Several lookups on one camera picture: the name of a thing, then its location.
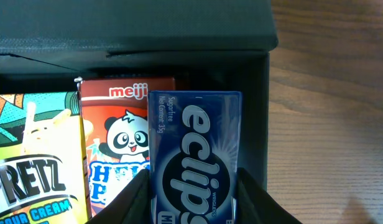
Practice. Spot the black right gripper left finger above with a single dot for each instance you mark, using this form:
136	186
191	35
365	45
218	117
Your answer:
131	206

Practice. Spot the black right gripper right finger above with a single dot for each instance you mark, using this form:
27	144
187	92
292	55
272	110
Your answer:
256	206

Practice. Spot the blue Eclipse mints tin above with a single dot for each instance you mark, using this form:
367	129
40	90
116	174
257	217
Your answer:
193	149

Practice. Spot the red Hello Panda box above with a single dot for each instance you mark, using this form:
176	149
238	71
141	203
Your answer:
114	113

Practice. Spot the green Pretz snack box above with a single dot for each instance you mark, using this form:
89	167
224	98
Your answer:
42	159

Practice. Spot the black gift box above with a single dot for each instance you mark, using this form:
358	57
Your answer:
219	44

